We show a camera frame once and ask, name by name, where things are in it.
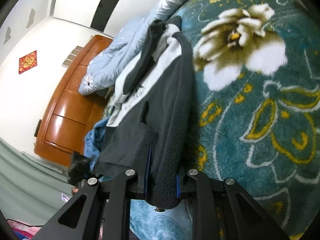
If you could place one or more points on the black remote on headboard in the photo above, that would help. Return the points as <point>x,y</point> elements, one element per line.
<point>37,128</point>

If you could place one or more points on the white black-striped wardrobe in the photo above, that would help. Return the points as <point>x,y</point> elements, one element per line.
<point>105,16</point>

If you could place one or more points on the white wall switch panel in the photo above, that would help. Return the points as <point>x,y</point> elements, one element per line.
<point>71,57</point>

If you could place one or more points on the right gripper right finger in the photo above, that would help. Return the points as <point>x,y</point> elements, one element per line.
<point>224,209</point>

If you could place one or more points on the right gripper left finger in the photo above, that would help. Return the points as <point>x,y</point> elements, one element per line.
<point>101,210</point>

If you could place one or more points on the blue fleece garment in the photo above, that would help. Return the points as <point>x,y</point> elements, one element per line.
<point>94,142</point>

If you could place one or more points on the black and white fleece jacket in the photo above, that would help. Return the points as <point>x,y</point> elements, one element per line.
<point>152,100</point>

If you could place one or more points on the wooden headboard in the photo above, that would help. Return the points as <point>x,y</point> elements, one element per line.
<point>69,115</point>

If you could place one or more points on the red wall decoration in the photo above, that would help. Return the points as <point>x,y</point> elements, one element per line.
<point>27,62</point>

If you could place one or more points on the light blue floral quilt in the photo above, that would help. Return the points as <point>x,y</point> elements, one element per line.
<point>104,68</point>

